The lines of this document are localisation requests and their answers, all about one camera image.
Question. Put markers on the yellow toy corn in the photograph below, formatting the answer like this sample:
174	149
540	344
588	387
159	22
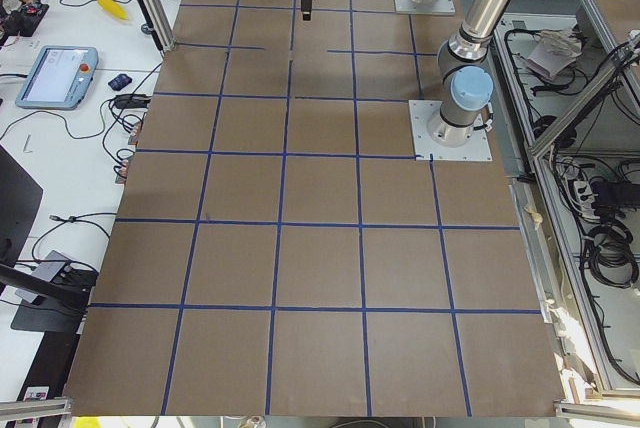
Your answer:
114	8

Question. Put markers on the near teach pendant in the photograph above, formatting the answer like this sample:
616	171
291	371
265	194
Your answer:
59	79

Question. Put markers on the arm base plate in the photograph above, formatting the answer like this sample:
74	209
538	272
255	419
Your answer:
435	140
425	7

